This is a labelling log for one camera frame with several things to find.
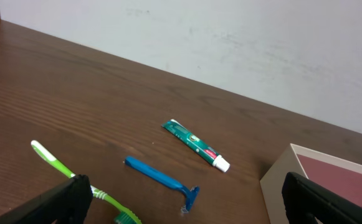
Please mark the blue disposable razor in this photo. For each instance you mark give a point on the blue disposable razor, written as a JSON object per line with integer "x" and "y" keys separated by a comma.
{"x": 169, "y": 182}

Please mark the white box with maroon interior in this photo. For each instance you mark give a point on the white box with maroon interior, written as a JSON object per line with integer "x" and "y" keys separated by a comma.
{"x": 340, "y": 176}

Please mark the green white toothbrush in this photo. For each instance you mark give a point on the green white toothbrush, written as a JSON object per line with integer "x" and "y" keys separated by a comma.
{"x": 126, "y": 216}

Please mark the green toothpaste tube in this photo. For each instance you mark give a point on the green toothpaste tube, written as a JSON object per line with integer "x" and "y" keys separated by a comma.
{"x": 197, "y": 145}

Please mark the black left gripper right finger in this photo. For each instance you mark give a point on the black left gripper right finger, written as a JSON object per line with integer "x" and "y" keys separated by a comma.
{"x": 308, "y": 202}

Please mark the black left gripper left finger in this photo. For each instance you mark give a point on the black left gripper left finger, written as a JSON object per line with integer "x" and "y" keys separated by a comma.
{"x": 67, "y": 203}

